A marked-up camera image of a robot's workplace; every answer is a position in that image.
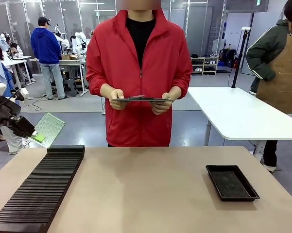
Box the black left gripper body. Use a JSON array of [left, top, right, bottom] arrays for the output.
[[0, 96, 36, 138]]

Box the green perforated PCB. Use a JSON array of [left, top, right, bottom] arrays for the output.
[[33, 112, 65, 148]]

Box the thin black tray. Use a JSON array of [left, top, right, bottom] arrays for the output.
[[110, 96, 174, 104]]

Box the black slotted PCB rack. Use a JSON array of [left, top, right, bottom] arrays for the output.
[[0, 145, 86, 233]]

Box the person's right hand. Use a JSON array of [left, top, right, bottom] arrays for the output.
[[108, 89, 126, 111]]

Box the person's left hand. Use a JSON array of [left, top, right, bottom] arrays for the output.
[[151, 91, 175, 116]]

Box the person in white trousers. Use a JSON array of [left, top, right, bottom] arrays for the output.
[[0, 122, 27, 156]]

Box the black step stool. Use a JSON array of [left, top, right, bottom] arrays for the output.
[[62, 78, 79, 98]]

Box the white side table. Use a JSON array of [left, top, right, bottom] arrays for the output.
[[0, 55, 36, 88]]

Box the seated person with headset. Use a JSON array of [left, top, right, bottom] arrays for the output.
[[0, 31, 37, 83]]

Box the person in blue hoodie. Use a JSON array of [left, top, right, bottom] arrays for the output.
[[30, 17, 69, 100]]

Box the white background desk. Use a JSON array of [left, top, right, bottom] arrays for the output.
[[58, 57, 88, 97]]

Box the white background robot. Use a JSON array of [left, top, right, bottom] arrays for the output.
[[53, 24, 93, 57]]

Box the person in red jacket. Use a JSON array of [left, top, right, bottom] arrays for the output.
[[85, 9, 193, 148]]

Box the wooden shoe rack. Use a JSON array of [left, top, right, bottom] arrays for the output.
[[190, 56, 220, 76]]

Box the black rectangular tray with foam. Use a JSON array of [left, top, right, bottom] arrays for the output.
[[205, 165, 261, 202]]

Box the white rounded table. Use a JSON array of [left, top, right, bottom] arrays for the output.
[[187, 86, 292, 156]]

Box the dark bags pile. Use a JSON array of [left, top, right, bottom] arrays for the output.
[[219, 48, 240, 68]]

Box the person in brown apron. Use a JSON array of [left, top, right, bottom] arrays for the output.
[[245, 0, 292, 173]]

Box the black floor cable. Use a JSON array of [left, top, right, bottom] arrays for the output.
[[26, 94, 51, 112]]

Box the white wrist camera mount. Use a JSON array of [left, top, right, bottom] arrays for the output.
[[10, 87, 29, 102]]

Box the black camera pole stand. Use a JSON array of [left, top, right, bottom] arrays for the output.
[[230, 27, 251, 88]]

